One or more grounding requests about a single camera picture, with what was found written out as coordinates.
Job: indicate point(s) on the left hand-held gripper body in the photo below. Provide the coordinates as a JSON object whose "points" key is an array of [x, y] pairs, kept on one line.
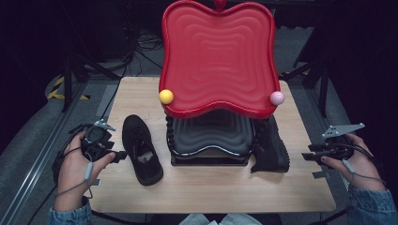
{"points": [[97, 139]]}

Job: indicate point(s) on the black tripod stand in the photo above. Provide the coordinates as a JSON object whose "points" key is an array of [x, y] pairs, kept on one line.
{"points": [[324, 84], [67, 84]]}

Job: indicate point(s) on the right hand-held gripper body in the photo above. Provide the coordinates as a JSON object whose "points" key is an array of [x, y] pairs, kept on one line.
{"points": [[339, 146]]}

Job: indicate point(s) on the black knit shoe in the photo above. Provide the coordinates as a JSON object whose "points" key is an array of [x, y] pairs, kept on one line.
{"points": [[275, 150], [142, 156]]}

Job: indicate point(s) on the yellow and black floor tape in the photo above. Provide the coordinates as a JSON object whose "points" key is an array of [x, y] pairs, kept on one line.
{"points": [[58, 90]]}

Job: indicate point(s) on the grey tape piece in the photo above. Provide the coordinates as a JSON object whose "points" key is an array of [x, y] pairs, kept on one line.
{"points": [[319, 175], [96, 182]]}

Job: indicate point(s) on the metal floor rail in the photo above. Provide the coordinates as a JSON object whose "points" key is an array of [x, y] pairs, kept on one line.
{"points": [[34, 175]]}

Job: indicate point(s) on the person's right hand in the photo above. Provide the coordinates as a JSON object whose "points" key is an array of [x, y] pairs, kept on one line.
{"points": [[363, 170]]}

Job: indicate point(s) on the person's left hand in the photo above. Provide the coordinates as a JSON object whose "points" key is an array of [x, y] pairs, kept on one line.
{"points": [[73, 175]]}

